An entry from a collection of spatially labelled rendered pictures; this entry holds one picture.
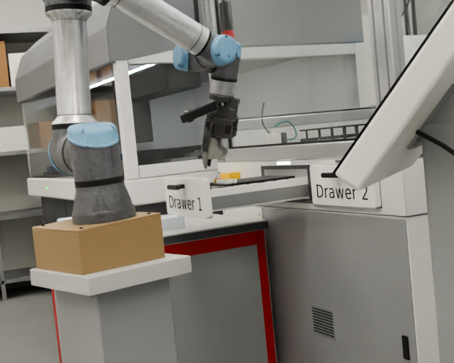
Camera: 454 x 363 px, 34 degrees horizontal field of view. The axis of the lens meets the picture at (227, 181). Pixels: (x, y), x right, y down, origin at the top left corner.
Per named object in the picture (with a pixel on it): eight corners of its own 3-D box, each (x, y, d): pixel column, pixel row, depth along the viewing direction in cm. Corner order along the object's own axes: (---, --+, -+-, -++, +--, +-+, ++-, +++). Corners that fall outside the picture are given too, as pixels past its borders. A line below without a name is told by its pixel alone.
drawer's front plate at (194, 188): (207, 219, 201) (203, 178, 200) (167, 214, 227) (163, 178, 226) (213, 217, 202) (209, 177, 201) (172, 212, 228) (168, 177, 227)
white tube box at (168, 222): (148, 233, 231) (147, 221, 231) (140, 231, 239) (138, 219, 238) (185, 227, 236) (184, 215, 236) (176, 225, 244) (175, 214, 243)
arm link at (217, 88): (207, 78, 208) (215, 77, 216) (205, 95, 209) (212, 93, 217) (233, 83, 207) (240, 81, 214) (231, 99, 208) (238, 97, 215)
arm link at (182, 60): (189, 37, 196) (225, 41, 201) (170, 43, 205) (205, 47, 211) (188, 67, 196) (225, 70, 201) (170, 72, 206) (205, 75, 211)
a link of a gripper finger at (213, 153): (219, 171, 211) (224, 139, 211) (199, 168, 213) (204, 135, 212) (221, 171, 214) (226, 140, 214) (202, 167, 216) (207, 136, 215)
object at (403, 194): (406, 216, 179) (401, 156, 179) (220, 202, 271) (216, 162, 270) (658, 173, 221) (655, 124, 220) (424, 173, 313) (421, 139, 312)
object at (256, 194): (210, 212, 203) (207, 189, 203) (174, 208, 226) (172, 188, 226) (332, 194, 221) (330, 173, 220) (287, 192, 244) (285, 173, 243)
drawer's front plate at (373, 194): (375, 208, 187) (372, 164, 186) (312, 204, 213) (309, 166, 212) (381, 207, 187) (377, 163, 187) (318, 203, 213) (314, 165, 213)
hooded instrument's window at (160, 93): (124, 179, 291) (112, 63, 289) (29, 178, 451) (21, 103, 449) (362, 152, 341) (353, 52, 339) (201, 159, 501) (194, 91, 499)
